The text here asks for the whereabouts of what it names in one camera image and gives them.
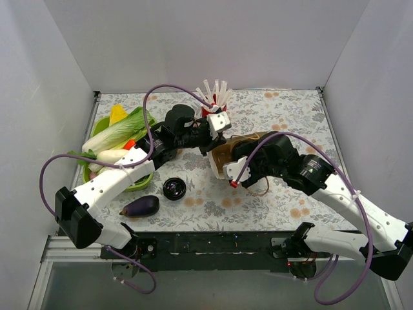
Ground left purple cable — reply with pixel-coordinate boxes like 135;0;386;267
38;83;217;295

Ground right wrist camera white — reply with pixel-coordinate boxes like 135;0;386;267
223;156;251;188

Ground purple eggplant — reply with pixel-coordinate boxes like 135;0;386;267
119;195;160;218

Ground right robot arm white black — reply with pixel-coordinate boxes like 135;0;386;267
223;132;412;281

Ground brown paper bag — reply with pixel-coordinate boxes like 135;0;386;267
208;132;266;180

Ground green leafy vegetables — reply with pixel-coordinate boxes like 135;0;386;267
68;107;146;161

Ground green plastic basket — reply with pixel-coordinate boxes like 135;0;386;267
82;116;153;192

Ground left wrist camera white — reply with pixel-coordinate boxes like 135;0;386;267
206;111;232;133

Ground white radish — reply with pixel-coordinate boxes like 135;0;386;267
88;149;128;172

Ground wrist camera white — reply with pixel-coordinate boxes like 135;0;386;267
206;111;232;133
223;156;251;188

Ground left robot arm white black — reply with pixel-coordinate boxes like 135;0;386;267
55;105;231;258

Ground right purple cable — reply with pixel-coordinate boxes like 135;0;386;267
234;131;375;306

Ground aluminium frame rail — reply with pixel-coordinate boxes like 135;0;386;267
26;234;404;310

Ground floral table mat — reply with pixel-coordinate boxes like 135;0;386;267
99;89;352;232

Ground purple cable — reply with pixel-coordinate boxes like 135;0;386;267
38;83;217;295
234;131;375;306

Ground orange carrot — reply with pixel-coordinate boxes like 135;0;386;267
123;139;136;150

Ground red cup holder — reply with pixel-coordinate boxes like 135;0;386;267
201;103;227;118

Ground spare black cup lid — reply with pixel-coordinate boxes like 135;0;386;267
163;178;186;201

